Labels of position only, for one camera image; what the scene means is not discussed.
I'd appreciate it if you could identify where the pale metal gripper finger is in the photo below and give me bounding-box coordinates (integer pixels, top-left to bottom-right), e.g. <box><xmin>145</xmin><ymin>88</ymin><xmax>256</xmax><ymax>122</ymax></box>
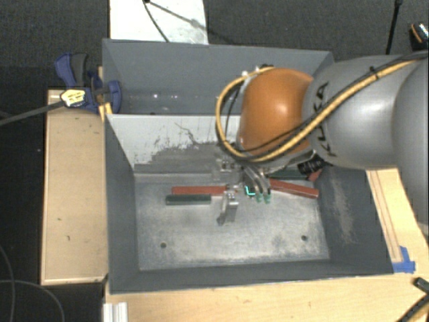
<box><xmin>216</xmin><ymin>189</ymin><xmax>236</xmax><ymax>227</ymax></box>
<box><xmin>228</xmin><ymin>199</ymin><xmax>240</xmax><ymax>223</ymax></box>

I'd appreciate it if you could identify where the grey metal bin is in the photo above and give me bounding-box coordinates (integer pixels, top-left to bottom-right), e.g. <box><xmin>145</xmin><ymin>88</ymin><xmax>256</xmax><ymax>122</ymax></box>
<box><xmin>101</xmin><ymin>38</ymin><xmax>395</xmax><ymax>294</ymax></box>

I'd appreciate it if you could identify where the red-brown flat block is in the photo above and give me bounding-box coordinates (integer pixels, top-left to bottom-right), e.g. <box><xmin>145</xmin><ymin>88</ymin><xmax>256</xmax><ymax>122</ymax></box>
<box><xmin>171</xmin><ymin>185</ymin><xmax>229</xmax><ymax>197</ymax></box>
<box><xmin>267</xmin><ymin>178</ymin><xmax>320</xmax><ymax>200</ymax></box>

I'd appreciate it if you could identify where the dark green flat block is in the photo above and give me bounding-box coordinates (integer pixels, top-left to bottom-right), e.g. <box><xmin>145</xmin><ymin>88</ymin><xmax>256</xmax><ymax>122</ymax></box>
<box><xmin>273</xmin><ymin>168</ymin><xmax>308</xmax><ymax>181</ymax></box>
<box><xmin>165</xmin><ymin>194</ymin><xmax>212</xmax><ymax>206</ymax></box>

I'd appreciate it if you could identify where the pale wood board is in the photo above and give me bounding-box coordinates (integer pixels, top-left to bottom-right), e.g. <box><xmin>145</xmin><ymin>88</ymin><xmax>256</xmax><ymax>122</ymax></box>
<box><xmin>40</xmin><ymin>89</ymin><xmax>110</xmax><ymax>286</ymax></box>

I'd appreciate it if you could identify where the black cylinder on white bracket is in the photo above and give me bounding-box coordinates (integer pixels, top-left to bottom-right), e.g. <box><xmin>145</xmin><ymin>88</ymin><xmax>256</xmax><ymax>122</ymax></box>
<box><xmin>296</xmin><ymin>150</ymin><xmax>325</xmax><ymax>180</ymax></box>

